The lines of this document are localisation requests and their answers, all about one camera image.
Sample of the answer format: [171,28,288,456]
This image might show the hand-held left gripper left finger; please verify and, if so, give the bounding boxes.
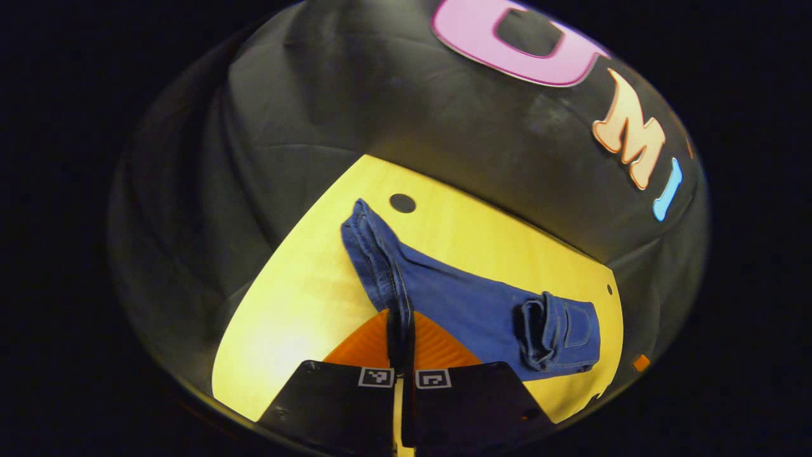
[257,309,399,457]

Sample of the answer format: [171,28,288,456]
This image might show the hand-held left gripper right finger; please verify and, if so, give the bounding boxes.
[401,309,559,456]

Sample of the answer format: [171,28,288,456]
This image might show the blue denim jeans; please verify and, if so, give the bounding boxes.
[341,198,600,381]

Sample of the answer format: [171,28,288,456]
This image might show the black backdrop cloth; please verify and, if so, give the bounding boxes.
[108,0,710,407]

